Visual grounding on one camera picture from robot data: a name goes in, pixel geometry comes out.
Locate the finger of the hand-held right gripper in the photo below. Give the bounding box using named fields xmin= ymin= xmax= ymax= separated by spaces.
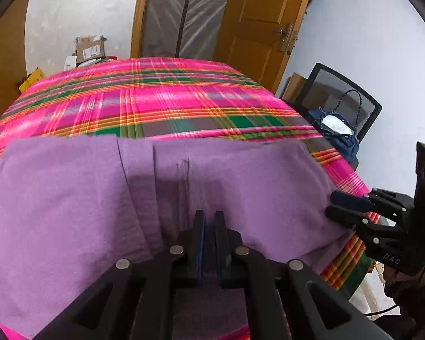
xmin=330 ymin=190 xmax=375 ymax=214
xmin=324 ymin=205 xmax=371 ymax=233

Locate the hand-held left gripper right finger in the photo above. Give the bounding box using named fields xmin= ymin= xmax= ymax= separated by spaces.
xmin=214 ymin=211 xmax=394 ymax=340

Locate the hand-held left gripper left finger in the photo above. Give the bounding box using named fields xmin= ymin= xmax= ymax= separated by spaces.
xmin=32 ymin=211 xmax=207 ymax=340

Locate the purple garment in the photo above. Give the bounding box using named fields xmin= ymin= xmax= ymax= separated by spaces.
xmin=0 ymin=135 xmax=355 ymax=339

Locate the person's right forearm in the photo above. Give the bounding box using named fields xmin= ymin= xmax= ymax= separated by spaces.
xmin=373 ymin=281 xmax=425 ymax=340

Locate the person's right hand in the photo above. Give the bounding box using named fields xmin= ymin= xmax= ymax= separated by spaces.
xmin=383 ymin=267 xmax=425 ymax=293

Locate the blue fabric bag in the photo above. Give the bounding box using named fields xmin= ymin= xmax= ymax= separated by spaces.
xmin=307 ymin=90 xmax=362 ymax=161

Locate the black mesh office chair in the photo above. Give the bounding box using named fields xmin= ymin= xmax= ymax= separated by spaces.
xmin=281 ymin=62 xmax=383 ymax=171

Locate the flat cardboard sheet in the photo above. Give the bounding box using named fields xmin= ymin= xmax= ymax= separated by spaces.
xmin=286 ymin=73 xmax=308 ymax=104

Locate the pink plaid blanket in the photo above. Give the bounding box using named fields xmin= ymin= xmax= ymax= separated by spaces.
xmin=0 ymin=57 xmax=379 ymax=340

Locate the wooden door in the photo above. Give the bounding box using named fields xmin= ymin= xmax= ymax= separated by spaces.
xmin=212 ymin=0 xmax=316 ymax=94

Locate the red bag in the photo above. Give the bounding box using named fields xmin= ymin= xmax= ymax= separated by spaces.
xmin=92 ymin=55 xmax=120 ymax=66

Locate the open cardboard box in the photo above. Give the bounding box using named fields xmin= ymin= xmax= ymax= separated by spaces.
xmin=74 ymin=35 xmax=107 ymax=67

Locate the clear plastic door curtain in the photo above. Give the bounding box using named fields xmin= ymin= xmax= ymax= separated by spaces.
xmin=140 ymin=0 xmax=235 ymax=61

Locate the yellow box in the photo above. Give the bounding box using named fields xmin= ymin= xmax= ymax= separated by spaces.
xmin=18 ymin=68 xmax=46 ymax=94

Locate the wooden wardrobe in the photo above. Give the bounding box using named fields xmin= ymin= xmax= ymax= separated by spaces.
xmin=0 ymin=0 xmax=33 ymax=124

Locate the black cable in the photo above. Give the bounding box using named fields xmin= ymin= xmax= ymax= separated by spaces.
xmin=360 ymin=303 xmax=400 ymax=318

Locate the metal door handle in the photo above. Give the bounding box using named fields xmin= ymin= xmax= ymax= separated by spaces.
xmin=271 ymin=23 xmax=295 ymax=56

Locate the wooden door frame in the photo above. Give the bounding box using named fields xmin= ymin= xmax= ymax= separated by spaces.
xmin=129 ymin=0 xmax=157 ymax=59

